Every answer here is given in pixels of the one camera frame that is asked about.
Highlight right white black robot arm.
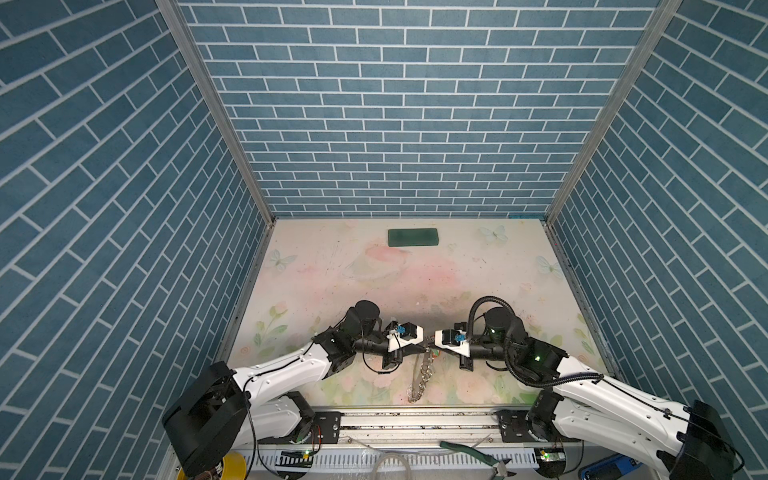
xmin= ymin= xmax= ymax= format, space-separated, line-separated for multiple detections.
xmin=435 ymin=296 xmax=745 ymax=479

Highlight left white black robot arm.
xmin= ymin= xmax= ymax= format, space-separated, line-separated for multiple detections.
xmin=161 ymin=300 xmax=426 ymax=478

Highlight clear plastic tube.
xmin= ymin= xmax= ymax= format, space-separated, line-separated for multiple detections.
xmin=369 ymin=451 xmax=413 ymax=480

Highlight dark green sponge block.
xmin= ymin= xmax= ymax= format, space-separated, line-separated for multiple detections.
xmin=387 ymin=228 xmax=439 ymax=248

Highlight blue black device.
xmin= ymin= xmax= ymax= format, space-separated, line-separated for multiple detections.
xmin=578 ymin=454 xmax=642 ymax=480

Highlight yellow tape roll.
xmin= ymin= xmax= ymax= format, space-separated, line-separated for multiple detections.
xmin=176 ymin=451 xmax=248 ymax=480

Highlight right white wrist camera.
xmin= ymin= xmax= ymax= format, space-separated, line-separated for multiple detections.
xmin=434 ymin=329 xmax=471 ymax=358

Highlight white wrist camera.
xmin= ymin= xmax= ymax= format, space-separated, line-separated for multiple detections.
xmin=434 ymin=329 xmax=471 ymax=358
xmin=386 ymin=322 xmax=424 ymax=352

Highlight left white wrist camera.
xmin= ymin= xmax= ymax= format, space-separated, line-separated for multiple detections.
xmin=386 ymin=322 xmax=424 ymax=352

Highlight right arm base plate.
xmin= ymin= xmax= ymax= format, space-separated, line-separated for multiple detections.
xmin=492 ymin=409 xmax=578 ymax=444

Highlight aluminium rail frame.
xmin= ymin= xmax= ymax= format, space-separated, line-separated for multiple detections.
xmin=155 ymin=404 xmax=685 ymax=480

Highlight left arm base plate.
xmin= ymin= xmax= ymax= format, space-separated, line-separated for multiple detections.
xmin=259 ymin=411 xmax=343 ymax=446

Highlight green handled pliers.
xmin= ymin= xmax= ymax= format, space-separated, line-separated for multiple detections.
xmin=439 ymin=441 xmax=510 ymax=480

